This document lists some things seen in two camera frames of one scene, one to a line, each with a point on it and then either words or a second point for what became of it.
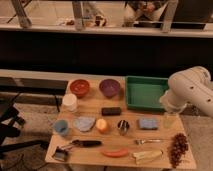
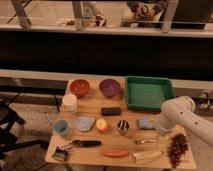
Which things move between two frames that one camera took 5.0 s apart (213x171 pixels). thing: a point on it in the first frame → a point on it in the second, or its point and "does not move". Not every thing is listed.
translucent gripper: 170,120 → 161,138
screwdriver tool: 142,142 does not move
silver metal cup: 123,126 does not move
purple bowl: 109,87 does not move
